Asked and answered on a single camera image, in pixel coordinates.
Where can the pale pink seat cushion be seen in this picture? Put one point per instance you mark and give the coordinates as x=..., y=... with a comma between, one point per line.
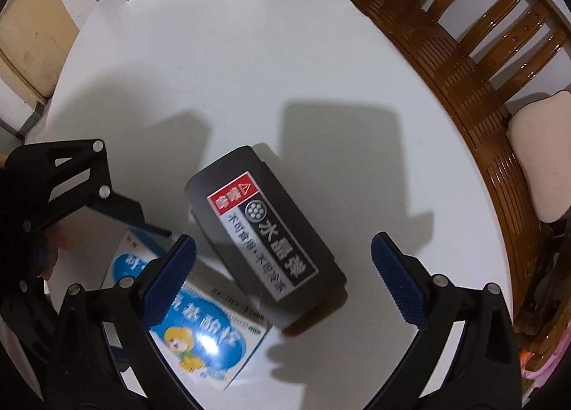
x=544, y=160

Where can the brown wooden bench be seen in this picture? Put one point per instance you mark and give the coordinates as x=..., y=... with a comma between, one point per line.
x=446, y=35

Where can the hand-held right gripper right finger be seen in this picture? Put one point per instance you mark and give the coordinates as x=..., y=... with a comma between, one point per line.
x=397, y=280

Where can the beige wooden cabinet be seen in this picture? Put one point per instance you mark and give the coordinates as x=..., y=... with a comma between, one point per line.
x=26, y=35

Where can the blue and white cartoon box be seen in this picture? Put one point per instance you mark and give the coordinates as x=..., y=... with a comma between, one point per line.
x=214, y=334

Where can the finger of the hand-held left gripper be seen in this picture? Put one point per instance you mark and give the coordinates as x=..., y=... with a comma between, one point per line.
x=76, y=186
x=26, y=316

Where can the person's left hand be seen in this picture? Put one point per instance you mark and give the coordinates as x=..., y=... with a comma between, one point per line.
x=58, y=242

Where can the black box with red label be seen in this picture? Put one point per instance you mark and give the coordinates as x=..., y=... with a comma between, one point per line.
x=267, y=240

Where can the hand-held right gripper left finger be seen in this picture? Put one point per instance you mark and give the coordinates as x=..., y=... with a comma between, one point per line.
x=171, y=280

